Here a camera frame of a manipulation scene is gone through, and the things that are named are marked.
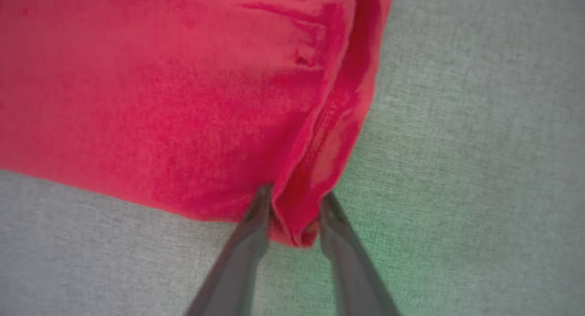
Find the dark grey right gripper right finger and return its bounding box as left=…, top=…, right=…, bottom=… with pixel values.
left=319, top=191, right=403, bottom=316

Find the red and white garment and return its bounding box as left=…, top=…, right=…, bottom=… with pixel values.
left=0, top=0, right=396, bottom=248

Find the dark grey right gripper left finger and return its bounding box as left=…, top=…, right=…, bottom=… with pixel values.
left=185, top=183, right=275, bottom=316

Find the grey fabric sofa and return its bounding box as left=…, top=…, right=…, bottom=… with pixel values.
left=0, top=0, right=585, bottom=316

